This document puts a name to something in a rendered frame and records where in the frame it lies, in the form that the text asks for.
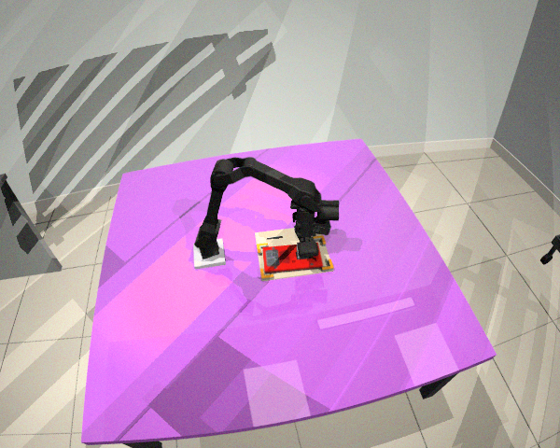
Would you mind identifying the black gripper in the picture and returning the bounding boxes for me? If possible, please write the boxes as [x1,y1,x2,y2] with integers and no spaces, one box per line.
[292,212,319,258]

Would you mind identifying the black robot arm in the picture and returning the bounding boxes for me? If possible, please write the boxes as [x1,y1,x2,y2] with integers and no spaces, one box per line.
[194,157,339,259]

